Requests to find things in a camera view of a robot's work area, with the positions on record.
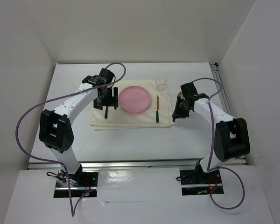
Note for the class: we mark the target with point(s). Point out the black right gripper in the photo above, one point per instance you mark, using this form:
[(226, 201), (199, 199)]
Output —
[(177, 113)]

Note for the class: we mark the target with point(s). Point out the pink plastic plate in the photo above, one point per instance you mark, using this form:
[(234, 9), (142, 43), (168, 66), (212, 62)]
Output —
[(134, 99)]

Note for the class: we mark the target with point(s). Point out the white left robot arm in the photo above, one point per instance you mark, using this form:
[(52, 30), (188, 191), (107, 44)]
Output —
[(55, 125)]

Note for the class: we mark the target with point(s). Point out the cream cloth placemat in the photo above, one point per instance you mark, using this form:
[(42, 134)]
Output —
[(119, 119)]

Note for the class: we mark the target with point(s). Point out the aluminium frame rail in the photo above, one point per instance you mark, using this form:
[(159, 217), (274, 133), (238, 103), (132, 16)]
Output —
[(186, 139)]

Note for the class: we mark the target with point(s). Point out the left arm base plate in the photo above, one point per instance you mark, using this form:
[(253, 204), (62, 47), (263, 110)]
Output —
[(86, 186)]

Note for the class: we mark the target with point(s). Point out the clear drinking glass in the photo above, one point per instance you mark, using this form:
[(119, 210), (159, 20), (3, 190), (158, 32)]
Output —
[(161, 84)]

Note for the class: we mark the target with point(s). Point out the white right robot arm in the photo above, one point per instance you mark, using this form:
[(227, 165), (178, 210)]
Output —
[(229, 135)]

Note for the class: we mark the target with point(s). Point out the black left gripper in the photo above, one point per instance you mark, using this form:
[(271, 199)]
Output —
[(98, 103)]

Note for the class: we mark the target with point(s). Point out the gold fork green handle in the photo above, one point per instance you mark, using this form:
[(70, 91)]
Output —
[(106, 113)]

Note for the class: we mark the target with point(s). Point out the gold knife green handle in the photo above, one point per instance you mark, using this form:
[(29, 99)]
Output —
[(157, 109)]

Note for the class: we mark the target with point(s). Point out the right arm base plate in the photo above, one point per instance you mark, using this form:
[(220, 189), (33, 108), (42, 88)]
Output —
[(194, 182)]

